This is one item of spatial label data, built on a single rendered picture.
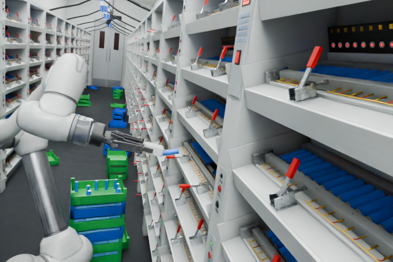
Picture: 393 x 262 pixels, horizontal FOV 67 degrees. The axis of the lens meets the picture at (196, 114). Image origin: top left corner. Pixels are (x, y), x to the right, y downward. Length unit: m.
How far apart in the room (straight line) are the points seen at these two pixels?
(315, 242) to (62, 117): 0.74
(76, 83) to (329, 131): 0.77
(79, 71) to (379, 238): 0.88
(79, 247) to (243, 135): 1.05
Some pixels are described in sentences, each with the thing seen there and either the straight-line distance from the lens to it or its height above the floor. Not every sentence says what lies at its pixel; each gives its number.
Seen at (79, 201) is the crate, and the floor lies 0.50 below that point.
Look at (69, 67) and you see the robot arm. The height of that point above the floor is 1.28.
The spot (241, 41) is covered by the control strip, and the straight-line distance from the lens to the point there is 0.69.
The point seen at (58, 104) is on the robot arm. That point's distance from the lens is 0.96.
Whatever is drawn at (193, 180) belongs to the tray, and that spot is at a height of 0.93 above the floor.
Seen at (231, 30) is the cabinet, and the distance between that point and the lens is 1.35.
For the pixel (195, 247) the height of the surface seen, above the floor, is 0.74.
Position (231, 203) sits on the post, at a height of 1.03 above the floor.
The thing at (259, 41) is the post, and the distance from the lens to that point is 0.67.
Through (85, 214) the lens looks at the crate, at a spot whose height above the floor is 0.42.
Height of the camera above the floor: 1.36
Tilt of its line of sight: 11 degrees down
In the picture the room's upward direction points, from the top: 7 degrees clockwise
